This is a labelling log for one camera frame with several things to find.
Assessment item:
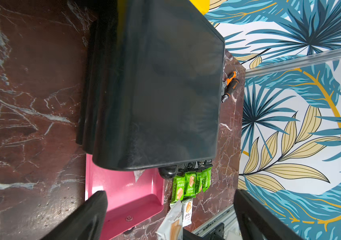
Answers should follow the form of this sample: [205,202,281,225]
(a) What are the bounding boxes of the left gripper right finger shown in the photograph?
[234,189,301,240]

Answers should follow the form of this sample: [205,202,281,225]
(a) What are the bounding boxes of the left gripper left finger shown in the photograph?
[42,191,108,240]

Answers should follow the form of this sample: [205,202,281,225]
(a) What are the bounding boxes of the pink bottom drawer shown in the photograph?
[85,154,165,240]

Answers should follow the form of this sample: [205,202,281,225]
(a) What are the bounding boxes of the green cookie packet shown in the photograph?
[171,176,185,203]
[202,167,212,192]
[184,172,196,197]
[194,172,204,195]

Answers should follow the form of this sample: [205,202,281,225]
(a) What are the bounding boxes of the white cookie packet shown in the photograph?
[181,198,193,227]
[156,201,183,240]
[134,170,144,182]

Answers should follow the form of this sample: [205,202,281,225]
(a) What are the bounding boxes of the black cookie packet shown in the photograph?
[177,164,190,173]
[197,161,206,171]
[187,162,198,171]
[204,160,212,169]

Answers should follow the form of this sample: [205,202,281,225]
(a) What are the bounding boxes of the black drawer cabinet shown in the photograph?
[82,1,225,171]

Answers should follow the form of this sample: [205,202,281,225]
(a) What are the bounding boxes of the black orange screwdriver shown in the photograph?
[221,78,239,103]

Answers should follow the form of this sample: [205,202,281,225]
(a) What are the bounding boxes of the yellow black toolbox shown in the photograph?
[189,0,209,15]

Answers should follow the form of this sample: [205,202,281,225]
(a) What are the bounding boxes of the aluminium front rail frame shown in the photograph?
[192,205,242,240]

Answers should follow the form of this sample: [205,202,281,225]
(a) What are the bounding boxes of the right aluminium corner post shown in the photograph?
[244,49,341,78]

